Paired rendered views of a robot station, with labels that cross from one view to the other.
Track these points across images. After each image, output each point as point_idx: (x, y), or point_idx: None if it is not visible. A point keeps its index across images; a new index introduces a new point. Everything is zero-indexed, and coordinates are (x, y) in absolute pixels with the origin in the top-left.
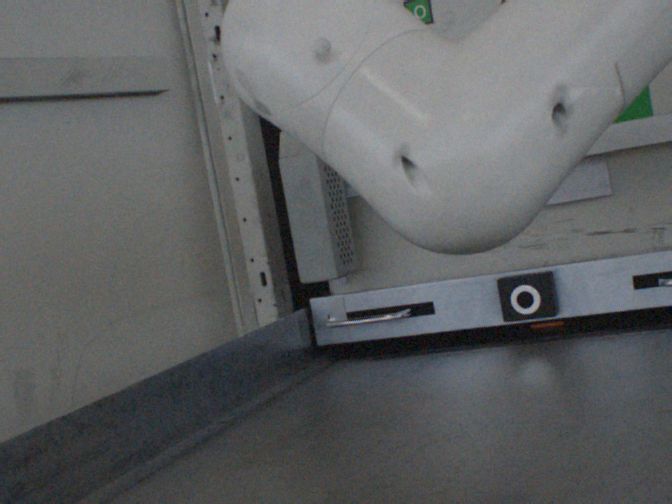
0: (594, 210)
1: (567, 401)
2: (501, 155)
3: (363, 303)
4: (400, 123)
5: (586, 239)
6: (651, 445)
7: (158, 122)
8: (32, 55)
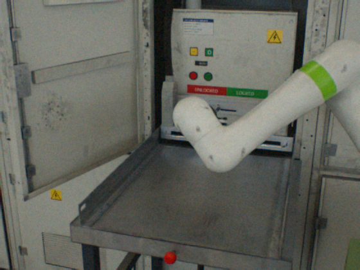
0: None
1: (229, 182)
2: (229, 161)
3: (176, 129)
4: (211, 150)
5: None
6: (246, 204)
7: (126, 70)
8: (97, 55)
